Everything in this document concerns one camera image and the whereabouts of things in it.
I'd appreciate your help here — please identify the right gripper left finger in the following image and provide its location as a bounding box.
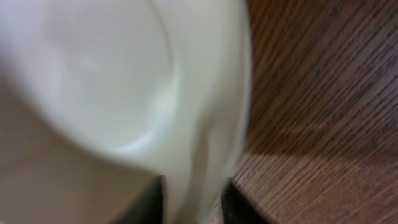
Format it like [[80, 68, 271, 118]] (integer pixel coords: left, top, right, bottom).
[[113, 175, 164, 224]]

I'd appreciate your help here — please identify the cream white bowl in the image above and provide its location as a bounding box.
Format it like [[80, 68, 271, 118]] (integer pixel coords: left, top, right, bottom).
[[1, 0, 251, 223]]

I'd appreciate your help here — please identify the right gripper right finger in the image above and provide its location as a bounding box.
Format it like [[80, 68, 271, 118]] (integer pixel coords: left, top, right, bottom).
[[221, 178, 274, 224]]

